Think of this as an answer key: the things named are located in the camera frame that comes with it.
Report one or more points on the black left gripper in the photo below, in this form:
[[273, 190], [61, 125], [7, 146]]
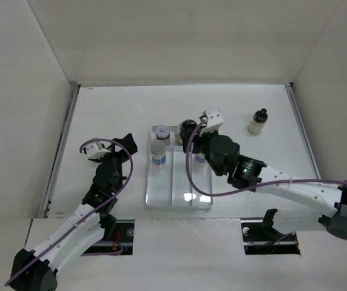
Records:
[[119, 154]]

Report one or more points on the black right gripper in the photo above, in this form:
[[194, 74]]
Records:
[[198, 139]]

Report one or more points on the black stopper jar brown contents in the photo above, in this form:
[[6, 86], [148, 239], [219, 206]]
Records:
[[188, 127]]

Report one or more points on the grey lid sauce jar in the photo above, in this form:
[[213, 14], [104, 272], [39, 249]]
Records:
[[162, 133]]

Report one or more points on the white cap blue label jar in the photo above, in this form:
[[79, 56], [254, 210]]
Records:
[[158, 153]]

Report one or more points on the black stopper jar white contents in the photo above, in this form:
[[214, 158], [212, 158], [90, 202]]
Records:
[[258, 121]]

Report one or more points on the pink cap spice jar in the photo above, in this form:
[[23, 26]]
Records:
[[178, 138]]

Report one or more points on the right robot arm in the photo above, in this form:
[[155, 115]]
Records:
[[326, 198]]

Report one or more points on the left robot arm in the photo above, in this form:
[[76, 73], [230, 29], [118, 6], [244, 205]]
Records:
[[38, 268]]

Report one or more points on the white divided organizer tray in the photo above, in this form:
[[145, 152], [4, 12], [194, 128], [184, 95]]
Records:
[[169, 188]]

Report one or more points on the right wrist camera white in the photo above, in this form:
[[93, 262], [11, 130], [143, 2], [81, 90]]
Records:
[[212, 120]]

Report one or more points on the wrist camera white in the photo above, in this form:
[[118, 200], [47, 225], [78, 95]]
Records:
[[93, 150], [212, 120]]

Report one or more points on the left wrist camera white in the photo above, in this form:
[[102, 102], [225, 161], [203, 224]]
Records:
[[93, 150]]

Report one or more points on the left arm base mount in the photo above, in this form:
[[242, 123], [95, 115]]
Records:
[[118, 241]]

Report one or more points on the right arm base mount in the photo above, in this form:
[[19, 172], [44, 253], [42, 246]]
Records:
[[260, 238]]

